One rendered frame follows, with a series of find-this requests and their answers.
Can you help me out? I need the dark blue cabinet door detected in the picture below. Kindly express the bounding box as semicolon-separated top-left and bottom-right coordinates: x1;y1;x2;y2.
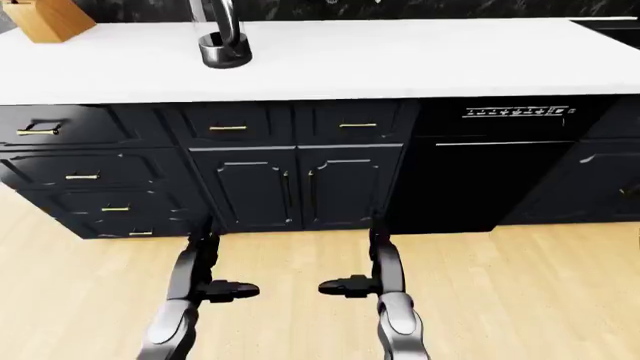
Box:
188;145;302;231
297;143;405;231

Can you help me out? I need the black dishwasher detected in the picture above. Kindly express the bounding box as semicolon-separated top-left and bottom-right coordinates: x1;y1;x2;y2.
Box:
388;97;617;234

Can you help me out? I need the dark blue cabinet drawer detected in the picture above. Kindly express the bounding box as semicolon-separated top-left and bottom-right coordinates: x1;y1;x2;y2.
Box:
74;219;204;240
18;188;189;223
0;104;132;147
178;105;293;147
293;103;407;144
0;148;169;189

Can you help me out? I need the black cooktop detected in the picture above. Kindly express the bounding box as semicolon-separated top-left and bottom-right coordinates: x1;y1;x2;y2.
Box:
569;16;640;51

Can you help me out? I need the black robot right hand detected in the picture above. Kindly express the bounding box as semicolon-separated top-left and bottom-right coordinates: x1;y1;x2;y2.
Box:
317;213;407;300

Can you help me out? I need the wooden knife block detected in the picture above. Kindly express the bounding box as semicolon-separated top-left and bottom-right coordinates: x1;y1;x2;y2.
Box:
0;0;98;45

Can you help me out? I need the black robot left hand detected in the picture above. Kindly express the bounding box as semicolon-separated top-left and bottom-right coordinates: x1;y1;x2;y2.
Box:
167;215;262;305

